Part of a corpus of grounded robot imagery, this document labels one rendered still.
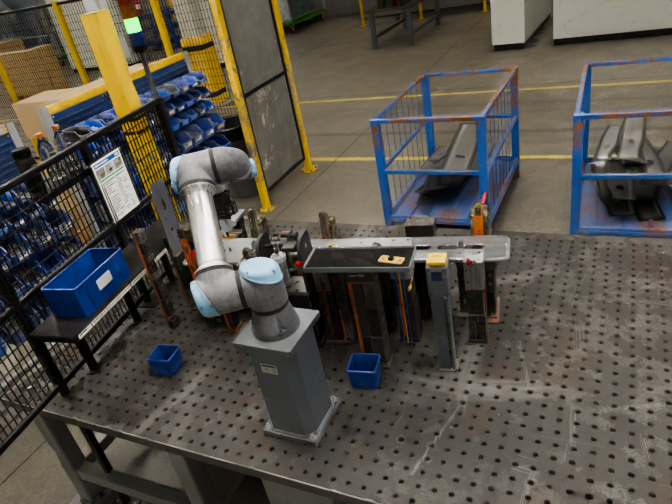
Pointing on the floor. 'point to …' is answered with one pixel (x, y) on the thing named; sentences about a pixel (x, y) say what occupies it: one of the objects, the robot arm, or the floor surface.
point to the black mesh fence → (65, 267)
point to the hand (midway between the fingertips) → (225, 233)
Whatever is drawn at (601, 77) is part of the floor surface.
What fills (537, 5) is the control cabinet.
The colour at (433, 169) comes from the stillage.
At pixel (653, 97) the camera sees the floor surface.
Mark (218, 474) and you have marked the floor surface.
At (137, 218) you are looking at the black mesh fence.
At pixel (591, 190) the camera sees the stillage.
